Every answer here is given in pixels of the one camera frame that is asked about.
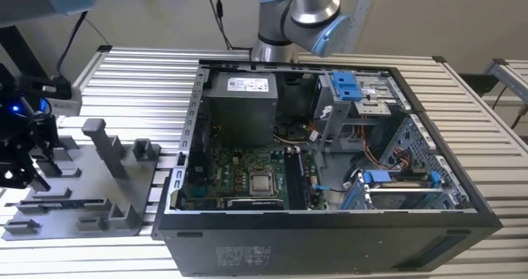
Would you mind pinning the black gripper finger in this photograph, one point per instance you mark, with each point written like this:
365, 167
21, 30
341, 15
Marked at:
13, 177
41, 167

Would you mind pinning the black RAM stick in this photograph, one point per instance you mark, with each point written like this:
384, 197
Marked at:
61, 204
296, 180

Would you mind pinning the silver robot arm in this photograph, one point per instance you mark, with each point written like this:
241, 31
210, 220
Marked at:
305, 3

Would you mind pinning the grey parts rack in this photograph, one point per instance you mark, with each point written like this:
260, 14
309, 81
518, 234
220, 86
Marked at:
90, 180

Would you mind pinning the green motherboard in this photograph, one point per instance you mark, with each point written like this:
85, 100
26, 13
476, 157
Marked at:
222, 170

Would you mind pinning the CPU socket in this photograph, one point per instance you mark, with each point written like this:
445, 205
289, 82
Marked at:
248, 183

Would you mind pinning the grey power supply unit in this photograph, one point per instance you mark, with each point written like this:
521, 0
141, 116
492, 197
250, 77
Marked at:
241, 118

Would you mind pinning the black graphics card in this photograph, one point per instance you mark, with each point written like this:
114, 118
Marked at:
254, 204

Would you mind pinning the silver CPU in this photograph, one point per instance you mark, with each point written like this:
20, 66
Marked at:
260, 183

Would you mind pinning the black case fan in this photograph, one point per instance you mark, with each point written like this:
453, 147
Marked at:
290, 130

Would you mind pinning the black PC case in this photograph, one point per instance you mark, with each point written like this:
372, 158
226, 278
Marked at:
288, 245

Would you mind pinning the white plug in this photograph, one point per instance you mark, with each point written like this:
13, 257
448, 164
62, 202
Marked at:
325, 110

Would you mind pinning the grey metal drive cage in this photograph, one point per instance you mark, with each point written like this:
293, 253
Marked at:
337, 115

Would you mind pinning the blue disk carrier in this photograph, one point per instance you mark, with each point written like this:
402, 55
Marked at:
344, 81

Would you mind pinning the hard disk in blue carrier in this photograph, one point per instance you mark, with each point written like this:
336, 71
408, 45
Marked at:
392, 198

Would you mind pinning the perforated metal cage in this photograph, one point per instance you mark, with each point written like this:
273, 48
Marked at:
416, 143

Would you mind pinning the black box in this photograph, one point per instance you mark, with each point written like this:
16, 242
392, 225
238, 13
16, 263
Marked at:
478, 84

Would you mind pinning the metal slat side table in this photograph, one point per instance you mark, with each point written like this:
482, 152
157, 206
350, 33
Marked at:
510, 75

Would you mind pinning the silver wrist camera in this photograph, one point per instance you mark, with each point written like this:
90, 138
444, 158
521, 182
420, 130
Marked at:
65, 105

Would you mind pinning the black slanted post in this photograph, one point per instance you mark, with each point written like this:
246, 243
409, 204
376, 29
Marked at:
22, 47

